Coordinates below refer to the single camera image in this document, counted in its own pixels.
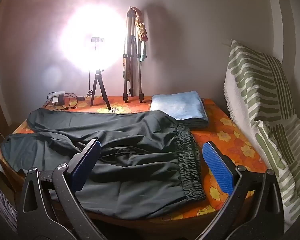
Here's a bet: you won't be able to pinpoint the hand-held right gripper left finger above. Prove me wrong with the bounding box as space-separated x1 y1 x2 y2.
16 139 108 240

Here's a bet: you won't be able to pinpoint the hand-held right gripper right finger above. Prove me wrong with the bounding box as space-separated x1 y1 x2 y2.
197 141 285 240

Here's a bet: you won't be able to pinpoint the black pants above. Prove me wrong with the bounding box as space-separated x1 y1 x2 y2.
0 109 207 220

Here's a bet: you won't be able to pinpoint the orange floral bedsheet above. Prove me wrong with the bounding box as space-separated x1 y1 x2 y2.
0 95 269 222

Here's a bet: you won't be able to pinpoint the green striped white pillow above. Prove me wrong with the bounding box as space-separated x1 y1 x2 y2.
250 114 300 233
224 39 298 178

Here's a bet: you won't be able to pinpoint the folded blue towel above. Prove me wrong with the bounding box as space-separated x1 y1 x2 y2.
150 91 209 128

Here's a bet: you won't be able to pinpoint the small black tripod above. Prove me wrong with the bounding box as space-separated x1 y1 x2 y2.
90 69 112 110

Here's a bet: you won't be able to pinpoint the striped grey trouser leg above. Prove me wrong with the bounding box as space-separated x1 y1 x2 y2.
0 182 18 233

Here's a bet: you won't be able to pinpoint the tall metal tripod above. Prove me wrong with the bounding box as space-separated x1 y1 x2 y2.
122 7 145 103

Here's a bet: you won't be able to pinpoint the patterned hanging cloth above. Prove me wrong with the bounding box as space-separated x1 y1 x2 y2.
122 6 149 80

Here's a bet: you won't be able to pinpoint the bright ring light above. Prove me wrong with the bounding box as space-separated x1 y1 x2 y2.
61 4 127 70

